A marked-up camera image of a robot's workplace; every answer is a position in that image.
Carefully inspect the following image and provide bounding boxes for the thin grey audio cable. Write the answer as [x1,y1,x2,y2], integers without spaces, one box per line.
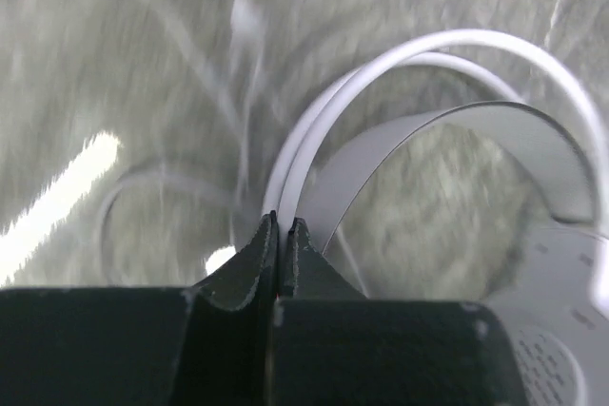
[97,0,372,298]

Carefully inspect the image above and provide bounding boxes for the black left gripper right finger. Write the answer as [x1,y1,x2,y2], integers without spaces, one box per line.
[273,219,527,405]

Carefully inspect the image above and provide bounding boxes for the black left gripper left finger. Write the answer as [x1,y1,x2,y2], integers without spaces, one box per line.
[1,214,278,405]

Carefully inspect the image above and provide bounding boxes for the white headphones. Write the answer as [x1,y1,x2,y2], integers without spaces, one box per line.
[263,29,608,405]

